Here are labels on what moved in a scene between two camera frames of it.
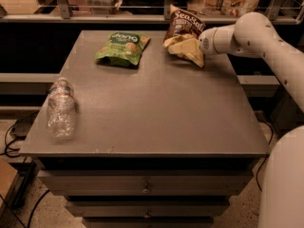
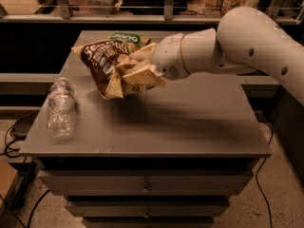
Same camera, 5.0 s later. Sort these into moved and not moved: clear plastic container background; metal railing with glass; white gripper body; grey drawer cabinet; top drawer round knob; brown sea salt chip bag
Moved: brown sea salt chip bag; white gripper body
Not moved: top drawer round knob; clear plastic container background; metal railing with glass; grey drawer cabinet
